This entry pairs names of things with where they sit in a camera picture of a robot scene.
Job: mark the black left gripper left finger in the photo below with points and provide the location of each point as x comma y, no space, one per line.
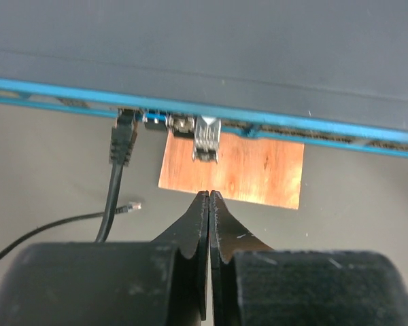
161,282

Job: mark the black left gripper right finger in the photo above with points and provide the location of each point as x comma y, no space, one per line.
253,284

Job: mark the brown SFP module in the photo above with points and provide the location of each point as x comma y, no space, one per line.
206,144

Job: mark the wooden board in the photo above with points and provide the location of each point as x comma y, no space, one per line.
260,171

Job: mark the inserted SFP module dark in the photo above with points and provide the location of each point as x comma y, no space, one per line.
182,126

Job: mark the blue latch SFP module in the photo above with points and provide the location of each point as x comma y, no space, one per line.
155,120

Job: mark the dark blue network switch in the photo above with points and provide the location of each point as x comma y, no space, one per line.
332,73

